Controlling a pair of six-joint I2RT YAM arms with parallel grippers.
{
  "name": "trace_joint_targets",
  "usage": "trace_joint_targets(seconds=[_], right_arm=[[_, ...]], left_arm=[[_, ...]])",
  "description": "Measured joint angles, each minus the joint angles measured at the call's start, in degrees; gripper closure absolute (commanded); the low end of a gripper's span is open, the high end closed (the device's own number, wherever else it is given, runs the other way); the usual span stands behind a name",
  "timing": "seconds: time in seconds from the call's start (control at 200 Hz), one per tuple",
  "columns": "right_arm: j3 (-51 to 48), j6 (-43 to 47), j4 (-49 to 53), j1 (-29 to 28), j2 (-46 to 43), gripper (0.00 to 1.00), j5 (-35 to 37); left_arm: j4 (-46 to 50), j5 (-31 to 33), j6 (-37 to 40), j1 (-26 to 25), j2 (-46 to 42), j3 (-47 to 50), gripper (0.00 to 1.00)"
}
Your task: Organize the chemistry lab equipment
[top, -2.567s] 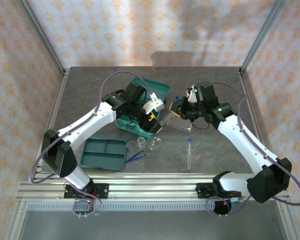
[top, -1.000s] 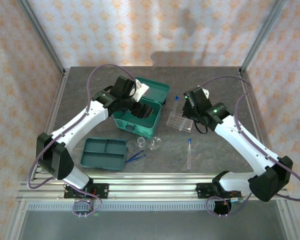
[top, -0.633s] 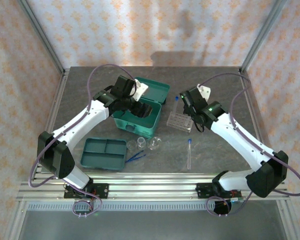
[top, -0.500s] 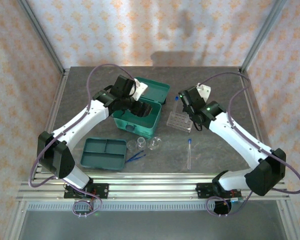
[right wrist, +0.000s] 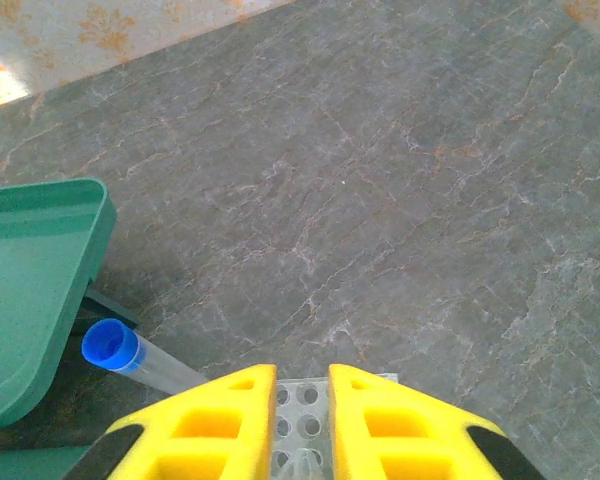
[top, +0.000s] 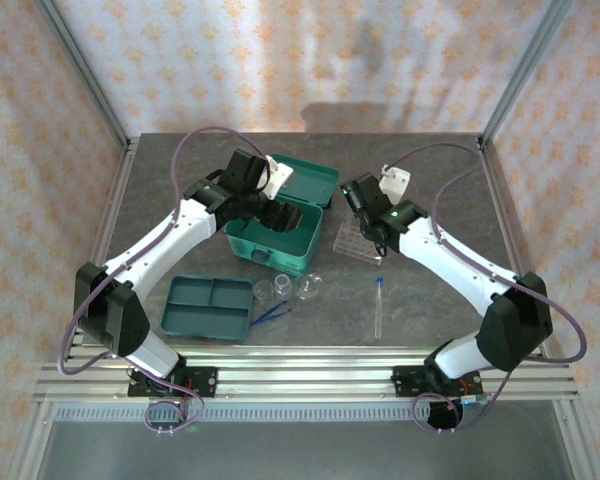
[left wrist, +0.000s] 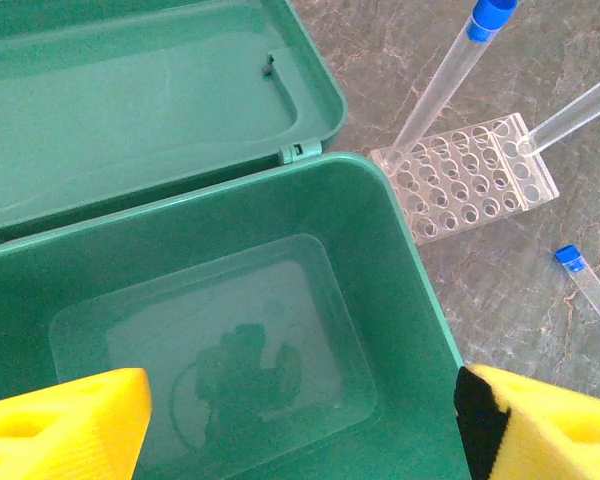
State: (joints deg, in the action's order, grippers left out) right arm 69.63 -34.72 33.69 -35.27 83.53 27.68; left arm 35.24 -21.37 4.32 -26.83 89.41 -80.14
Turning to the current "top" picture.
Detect clear round glass flask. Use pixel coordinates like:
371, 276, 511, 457
295, 272, 325, 301

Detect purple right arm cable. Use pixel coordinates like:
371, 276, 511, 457
382, 143, 589, 435

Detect clear test tube rack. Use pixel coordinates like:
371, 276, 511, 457
332, 214, 384, 266

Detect blue plastic tweezers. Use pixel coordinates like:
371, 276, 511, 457
249, 299, 294, 324

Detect grey slotted cable duct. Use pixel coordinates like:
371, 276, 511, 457
49, 403, 564, 424

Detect green divided tray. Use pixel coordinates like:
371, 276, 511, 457
159, 274, 255, 343

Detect aluminium frame post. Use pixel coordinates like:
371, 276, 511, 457
33, 0, 134, 151
479, 0, 576, 149

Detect aluminium table side rail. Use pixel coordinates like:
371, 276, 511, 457
477, 137, 551, 361
59, 138, 141, 361

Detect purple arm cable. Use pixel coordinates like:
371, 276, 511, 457
57, 125, 276, 435
382, 143, 589, 435

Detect blue-capped clear test tube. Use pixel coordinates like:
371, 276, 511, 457
373, 276, 385, 340

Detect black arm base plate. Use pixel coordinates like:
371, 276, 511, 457
127, 364, 219, 400
392, 364, 482, 400

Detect green plastic storage box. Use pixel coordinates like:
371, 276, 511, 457
223, 152, 341, 277

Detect aluminium frame leg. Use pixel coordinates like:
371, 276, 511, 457
7, 402, 51, 480
552, 399, 589, 480

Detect grey metal lower panel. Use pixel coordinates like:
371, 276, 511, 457
32, 419, 574, 480

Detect aluminium mounting rail beam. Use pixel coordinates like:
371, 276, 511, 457
32, 344, 580, 404

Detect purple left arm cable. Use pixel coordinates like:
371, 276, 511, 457
57, 125, 276, 435

